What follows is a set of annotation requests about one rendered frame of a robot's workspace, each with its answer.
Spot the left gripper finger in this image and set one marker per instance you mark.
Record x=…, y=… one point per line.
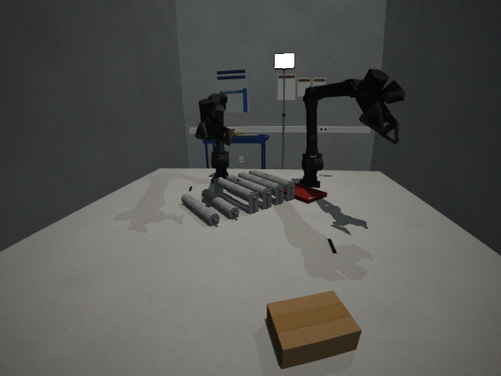
x=394, y=125
x=376, y=111

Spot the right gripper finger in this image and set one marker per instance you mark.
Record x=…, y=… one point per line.
x=227, y=140
x=201, y=129

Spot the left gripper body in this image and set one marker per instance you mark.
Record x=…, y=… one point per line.
x=387, y=117

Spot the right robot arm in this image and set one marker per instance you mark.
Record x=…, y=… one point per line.
x=211, y=113

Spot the brown cardboard box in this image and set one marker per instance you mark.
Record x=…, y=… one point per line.
x=311, y=328

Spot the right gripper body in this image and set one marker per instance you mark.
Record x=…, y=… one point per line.
x=215, y=131

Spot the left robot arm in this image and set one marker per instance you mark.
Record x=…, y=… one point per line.
x=371, y=92

